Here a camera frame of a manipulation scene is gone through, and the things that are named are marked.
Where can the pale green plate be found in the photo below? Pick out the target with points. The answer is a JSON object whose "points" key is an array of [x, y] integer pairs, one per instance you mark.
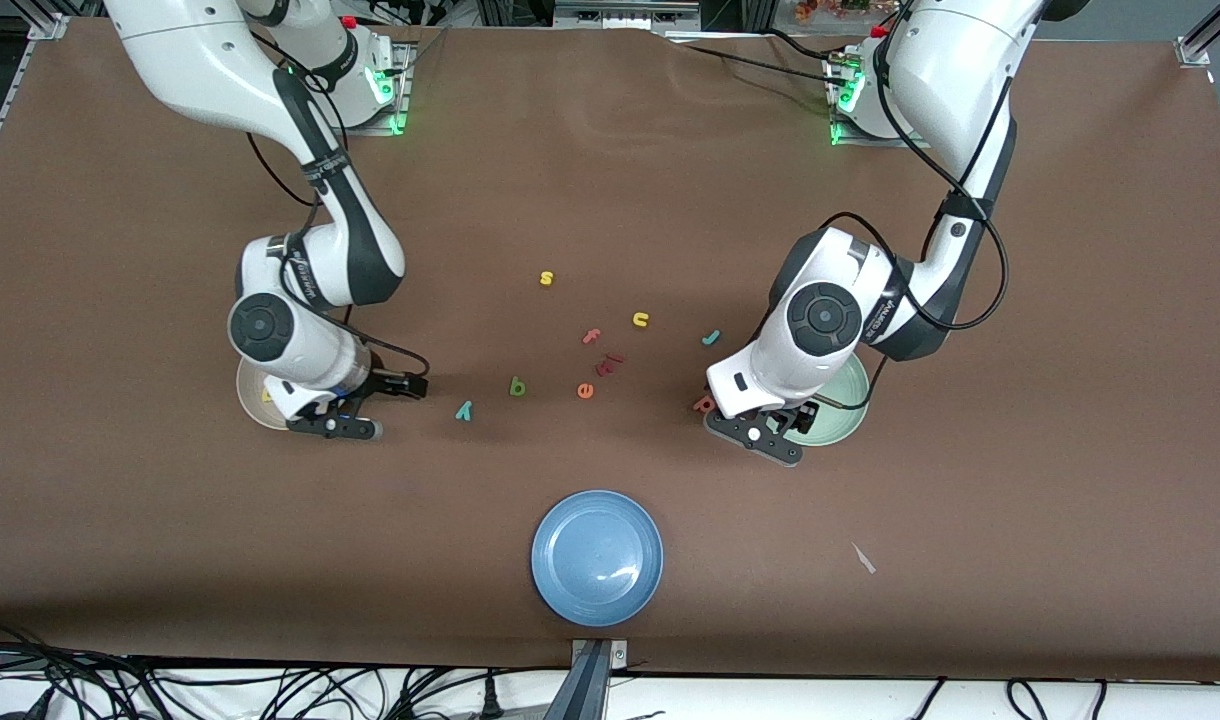
{"points": [[840, 420]]}

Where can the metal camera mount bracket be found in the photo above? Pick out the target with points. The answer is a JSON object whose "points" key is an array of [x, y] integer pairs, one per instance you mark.
{"points": [[592, 685]]}

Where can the orange artificial flowers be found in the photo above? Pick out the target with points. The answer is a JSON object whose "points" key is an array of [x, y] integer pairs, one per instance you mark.
{"points": [[830, 8]]}

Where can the teal foam letter y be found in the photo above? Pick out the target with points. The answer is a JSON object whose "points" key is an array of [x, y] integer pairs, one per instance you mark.
{"points": [[464, 410]]}

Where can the blue plate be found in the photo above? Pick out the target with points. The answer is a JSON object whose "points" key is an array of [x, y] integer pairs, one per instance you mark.
{"points": [[597, 558]]}

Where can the black power plug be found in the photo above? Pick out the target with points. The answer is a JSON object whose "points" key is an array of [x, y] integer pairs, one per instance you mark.
{"points": [[490, 700]]}

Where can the aluminium frame profile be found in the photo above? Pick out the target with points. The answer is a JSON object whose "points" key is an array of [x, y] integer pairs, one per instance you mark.
{"points": [[48, 27], [1195, 45]]}

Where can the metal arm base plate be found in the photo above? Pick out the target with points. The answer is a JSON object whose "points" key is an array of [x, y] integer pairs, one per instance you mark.
{"points": [[398, 125], [836, 138]]}

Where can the beige brown plate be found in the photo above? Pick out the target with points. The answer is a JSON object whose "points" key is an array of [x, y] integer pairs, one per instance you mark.
{"points": [[250, 410]]}

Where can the grey metal box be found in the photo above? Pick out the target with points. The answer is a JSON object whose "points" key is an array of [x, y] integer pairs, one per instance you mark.
{"points": [[620, 15]]}

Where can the brown table cover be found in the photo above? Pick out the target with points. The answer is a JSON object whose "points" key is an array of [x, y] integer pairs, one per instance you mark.
{"points": [[970, 550]]}

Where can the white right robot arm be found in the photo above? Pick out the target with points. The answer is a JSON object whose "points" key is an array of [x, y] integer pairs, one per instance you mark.
{"points": [[190, 50]]}

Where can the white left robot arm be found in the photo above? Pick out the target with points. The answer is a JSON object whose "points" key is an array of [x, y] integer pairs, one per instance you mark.
{"points": [[960, 70]]}

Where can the white paper scrap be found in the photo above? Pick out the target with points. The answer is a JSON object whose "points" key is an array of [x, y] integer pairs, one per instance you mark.
{"points": [[863, 559]]}

